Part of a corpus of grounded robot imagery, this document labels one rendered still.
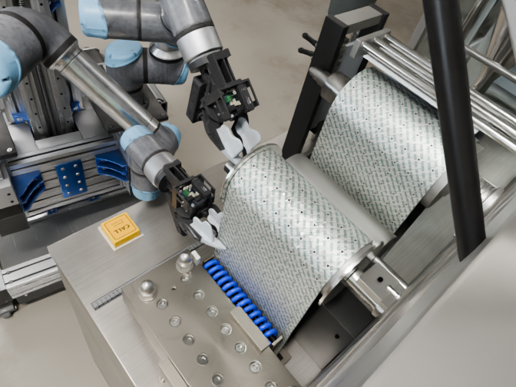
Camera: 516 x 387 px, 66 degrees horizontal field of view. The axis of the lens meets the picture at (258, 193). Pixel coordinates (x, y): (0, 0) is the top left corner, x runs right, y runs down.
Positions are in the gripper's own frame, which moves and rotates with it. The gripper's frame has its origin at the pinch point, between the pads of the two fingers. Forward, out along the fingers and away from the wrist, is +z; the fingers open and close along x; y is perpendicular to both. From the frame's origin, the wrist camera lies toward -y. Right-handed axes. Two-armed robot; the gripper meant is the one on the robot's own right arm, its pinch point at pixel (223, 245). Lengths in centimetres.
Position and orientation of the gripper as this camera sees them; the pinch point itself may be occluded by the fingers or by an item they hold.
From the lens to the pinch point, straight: 83.4
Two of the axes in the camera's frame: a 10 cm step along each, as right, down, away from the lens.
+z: 6.5, 6.6, -3.8
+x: 7.4, -4.2, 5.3
